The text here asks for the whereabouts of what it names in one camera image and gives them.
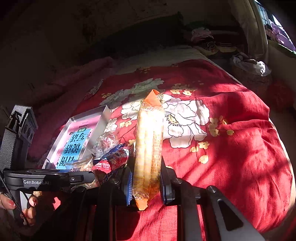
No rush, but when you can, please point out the clear candy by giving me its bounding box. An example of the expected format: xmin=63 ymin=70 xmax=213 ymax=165
xmin=90 ymin=132 xmax=119 ymax=158

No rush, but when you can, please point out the pile of clothes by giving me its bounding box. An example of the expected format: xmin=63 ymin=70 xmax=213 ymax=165
xmin=191 ymin=27 xmax=237 ymax=56

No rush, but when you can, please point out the white crumpled cloth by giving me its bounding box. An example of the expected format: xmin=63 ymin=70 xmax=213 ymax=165
xmin=230 ymin=54 xmax=271 ymax=77

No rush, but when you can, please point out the cream curtain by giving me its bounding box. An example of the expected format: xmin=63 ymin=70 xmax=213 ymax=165
xmin=228 ymin=0 xmax=268 ymax=64

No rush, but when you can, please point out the white tray box pink print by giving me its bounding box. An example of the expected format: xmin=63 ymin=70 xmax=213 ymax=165
xmin=42 ymin=105 xmax=111 ymax=170

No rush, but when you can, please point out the long orange cracker packet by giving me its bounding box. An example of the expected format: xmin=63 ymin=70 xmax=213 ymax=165
xmin=132 ymin=89 xmax=165 ymax=211

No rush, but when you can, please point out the grey strap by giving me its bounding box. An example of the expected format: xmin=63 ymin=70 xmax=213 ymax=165
xmin=0 ymin=104 xmax=39 ymax=173

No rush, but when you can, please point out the window with dark frame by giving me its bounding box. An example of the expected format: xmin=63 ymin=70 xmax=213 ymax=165
xmin=255 ymin=1 xmax=295 ymax=52

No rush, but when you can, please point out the green clear snack packet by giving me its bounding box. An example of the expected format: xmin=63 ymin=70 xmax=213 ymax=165
xmin=65 ymin=156 xmax=93 ymax=172

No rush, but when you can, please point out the pink folded blanket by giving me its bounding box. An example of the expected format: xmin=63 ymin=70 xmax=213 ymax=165
xmin=22 ymin=57 xmax=116 ymax=161

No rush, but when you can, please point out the red floral quilt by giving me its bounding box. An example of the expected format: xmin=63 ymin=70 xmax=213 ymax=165
xmin=71 ymin=59 xmax=295 ymax=233

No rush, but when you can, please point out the red white candy packet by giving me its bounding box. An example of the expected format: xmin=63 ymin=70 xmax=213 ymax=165
xmin=91 ymin=147 xmax=130 ymax=174

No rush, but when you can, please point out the hand with red nails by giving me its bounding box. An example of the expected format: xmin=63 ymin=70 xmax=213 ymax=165
xmin=1 ymin=192 xmax=38 ymax=226

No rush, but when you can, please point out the dark wooden headboard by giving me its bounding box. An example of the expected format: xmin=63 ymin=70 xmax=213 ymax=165
xmin=74 ymin=12 xmax=184 ymax=65

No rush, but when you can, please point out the purple cloth on sill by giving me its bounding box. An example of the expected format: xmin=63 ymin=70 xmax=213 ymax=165
xmin=264 ymin=22 xmax=295 ymax=52

